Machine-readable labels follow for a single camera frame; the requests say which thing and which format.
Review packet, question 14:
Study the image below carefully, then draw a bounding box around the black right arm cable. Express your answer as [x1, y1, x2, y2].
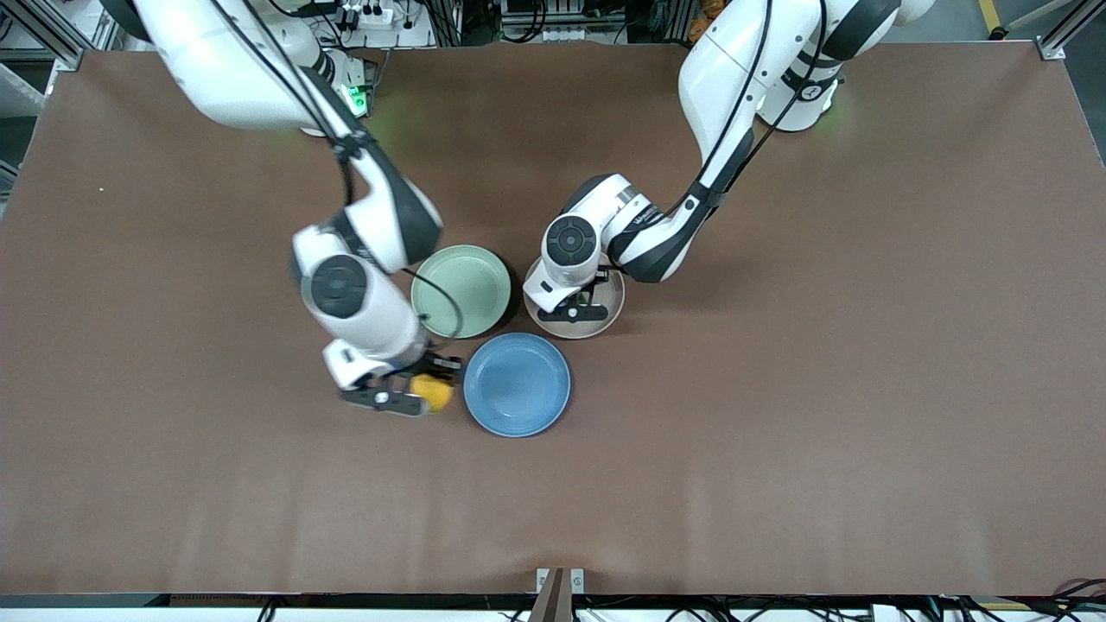
[212, 0, 467, 381]

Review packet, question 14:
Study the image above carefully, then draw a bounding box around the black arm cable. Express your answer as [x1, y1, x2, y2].
[605, 0, 832, 279]
[212, 0, 467, 381]

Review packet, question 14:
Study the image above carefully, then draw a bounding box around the green plate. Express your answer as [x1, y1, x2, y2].
[411, 245, 512, 340]

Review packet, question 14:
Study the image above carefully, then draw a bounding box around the metal equipment rack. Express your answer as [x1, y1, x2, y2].
[432, 0, 692, 46]

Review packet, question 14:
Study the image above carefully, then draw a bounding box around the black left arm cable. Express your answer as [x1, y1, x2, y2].
[605, 0, 832, 279]

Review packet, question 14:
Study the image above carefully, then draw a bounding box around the yellow lemon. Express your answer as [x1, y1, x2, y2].
[410, 373, 454, 415]

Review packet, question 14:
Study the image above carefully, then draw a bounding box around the blue plate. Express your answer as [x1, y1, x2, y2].
[463, 333, 572, 438]

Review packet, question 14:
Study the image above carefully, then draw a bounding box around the beige plate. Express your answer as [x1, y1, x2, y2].
[524, 259, 626, 340]

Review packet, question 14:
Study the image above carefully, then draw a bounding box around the aluminium frame profile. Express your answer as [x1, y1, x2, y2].
[0, 0, 87, 72]
[1037, 0, 1106, 61]

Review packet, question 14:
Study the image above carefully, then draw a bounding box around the bag of oranges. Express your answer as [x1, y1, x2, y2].
[689, 0, 723, 44]

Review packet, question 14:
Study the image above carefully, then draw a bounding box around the white power strip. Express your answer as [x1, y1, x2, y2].
[340, 3, 396, 29]

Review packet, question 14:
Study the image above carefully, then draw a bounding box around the grey camera mounting bar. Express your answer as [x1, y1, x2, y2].
[529, 568, 573, 622]

